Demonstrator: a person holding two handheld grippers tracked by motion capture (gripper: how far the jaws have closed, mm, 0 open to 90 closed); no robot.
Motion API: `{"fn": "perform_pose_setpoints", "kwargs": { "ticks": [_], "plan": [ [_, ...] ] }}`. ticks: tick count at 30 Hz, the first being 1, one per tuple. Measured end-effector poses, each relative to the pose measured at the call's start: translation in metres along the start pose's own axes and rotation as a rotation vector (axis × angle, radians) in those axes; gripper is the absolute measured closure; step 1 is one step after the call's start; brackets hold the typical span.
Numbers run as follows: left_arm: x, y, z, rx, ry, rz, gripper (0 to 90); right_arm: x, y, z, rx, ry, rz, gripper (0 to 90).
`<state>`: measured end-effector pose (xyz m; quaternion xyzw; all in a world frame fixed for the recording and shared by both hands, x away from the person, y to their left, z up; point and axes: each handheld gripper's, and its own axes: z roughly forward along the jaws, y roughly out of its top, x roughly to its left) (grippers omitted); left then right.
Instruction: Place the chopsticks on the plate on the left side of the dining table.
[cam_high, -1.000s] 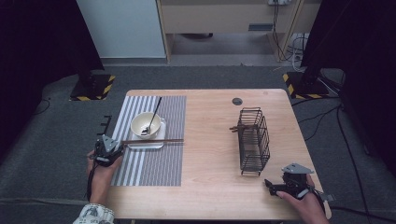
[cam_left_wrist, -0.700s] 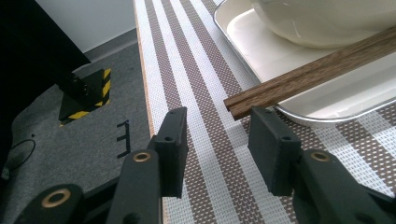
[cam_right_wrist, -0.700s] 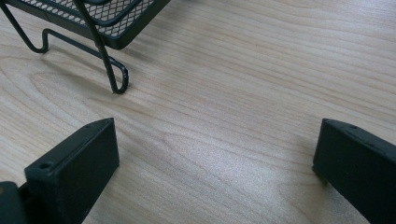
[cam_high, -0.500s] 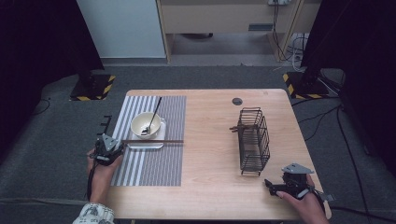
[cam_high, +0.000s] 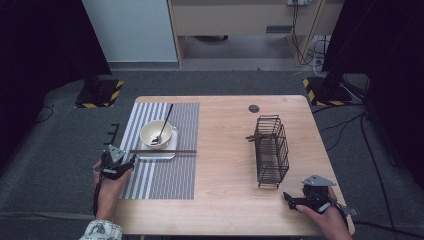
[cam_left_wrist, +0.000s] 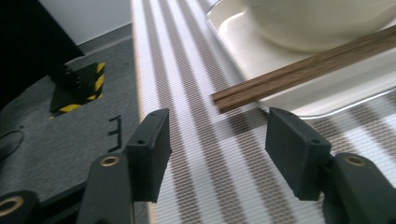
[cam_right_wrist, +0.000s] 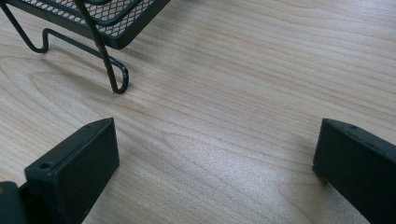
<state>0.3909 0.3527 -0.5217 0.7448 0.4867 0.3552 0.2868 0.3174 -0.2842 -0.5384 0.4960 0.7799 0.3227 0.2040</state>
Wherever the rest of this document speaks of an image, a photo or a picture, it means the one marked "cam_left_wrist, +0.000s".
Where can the brown wooden chopstick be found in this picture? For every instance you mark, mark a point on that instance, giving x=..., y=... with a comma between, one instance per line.
x=280, y=80

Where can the black stand with striped base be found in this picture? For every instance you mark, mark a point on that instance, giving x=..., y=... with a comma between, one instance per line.
x=77, y=90

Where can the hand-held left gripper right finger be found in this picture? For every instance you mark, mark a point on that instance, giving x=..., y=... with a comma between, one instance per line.
x=299, y=152

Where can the white square plate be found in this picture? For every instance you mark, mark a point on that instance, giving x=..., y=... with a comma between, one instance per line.
x=327, y=93

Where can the striped woven placemat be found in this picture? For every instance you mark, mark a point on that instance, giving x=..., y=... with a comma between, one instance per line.
x=202, y=155

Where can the cream ceramic cup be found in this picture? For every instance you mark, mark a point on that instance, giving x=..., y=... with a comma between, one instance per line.
x=311, y=25

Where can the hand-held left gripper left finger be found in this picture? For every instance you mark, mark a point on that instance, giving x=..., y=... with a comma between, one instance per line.
x=149, y=155

